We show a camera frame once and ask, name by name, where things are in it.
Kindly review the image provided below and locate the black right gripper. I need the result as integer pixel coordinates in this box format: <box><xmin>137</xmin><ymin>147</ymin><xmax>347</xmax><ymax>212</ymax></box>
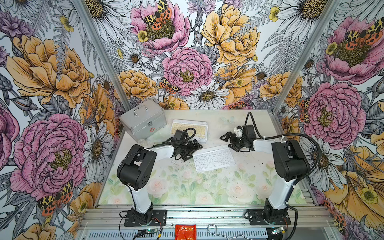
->
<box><xmin>219</xmin><ymin>131</ymin><xmax>247</xmax><ymax>153</ymax></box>

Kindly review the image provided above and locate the white keyboard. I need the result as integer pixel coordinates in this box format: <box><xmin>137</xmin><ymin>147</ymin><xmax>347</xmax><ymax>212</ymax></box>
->
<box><xmin>193</xmin><ymin>145</ymin><xmax>235</xmax><ymax>173</ymax></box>

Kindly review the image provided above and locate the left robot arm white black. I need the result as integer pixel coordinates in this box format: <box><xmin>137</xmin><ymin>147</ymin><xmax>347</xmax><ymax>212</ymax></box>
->
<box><xmin>117</xmin><ymin>128</ymin><xmax>203</xmax><ymax>227</ymax></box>

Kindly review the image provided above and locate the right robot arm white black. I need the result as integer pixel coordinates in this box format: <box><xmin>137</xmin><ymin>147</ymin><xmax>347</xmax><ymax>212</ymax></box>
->
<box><xmin>220</xmin><ymin>125</ymin><xmax>310</xmax><ymax>225</ymax></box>

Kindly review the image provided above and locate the silver metal case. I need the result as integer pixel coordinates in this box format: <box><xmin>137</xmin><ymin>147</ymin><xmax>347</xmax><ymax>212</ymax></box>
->
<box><xmin>119</xmin><ymin>100</ymin><xmax>167</xmax><ymax>142</ymax></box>

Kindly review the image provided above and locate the red packet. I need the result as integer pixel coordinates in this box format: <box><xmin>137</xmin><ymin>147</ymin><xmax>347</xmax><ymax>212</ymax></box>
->
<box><xmin>175</xmin><ymin>225</ymin><xmax>197</xmax><ymax>240</ymax></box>

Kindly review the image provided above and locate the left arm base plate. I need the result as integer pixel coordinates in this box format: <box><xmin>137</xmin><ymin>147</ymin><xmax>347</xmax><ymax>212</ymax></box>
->
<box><xmin>124</xmin><ymin>210</ymin><xmax>167</xmax><ymax>227</ymax></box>

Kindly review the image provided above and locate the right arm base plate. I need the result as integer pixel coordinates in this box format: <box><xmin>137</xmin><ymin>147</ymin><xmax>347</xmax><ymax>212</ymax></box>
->
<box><xmin>247</xmin><ymin>209</ymin><xmax>292</xmax><ymax>226</ymax></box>

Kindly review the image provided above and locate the black corrugated cable right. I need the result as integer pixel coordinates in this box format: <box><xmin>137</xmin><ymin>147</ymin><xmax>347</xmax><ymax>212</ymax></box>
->
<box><xmin>244</xmin><ymin>112</ymin><xmax>322</xmax><ymax>240</ymax></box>

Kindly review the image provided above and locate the aluminium front rail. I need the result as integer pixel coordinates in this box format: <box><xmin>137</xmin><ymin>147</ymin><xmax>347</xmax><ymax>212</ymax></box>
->
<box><xmin>79</xmin><ymin>205</ymin><xmax>333</xmax><ymax>230</ymax></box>

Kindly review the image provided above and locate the right aluminium frame post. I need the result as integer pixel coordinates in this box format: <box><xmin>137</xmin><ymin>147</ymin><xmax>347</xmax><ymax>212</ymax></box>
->
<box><xmin>271</xmin><ymin>1</ymin><xmax>340</xmax><ymax>114</ymax></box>

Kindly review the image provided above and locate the aluminium frame post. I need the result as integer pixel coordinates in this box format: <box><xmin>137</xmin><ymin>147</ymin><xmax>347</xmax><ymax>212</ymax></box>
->
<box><xmin>271</xmin><ymin>1</ymin><xmax>340</xmax><ymax>114</ymax></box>
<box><xmin>74</xmin><ymin>1</ymin><xmax>132</xmax><ymax>112</ymax></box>

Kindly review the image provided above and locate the left aluminium frame post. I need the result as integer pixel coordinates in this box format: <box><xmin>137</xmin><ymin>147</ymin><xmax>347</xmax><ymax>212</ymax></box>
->
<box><xmin>74</xmin><ymin>1</ymin><xmax>132</xmax><ymax>112</ymax></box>

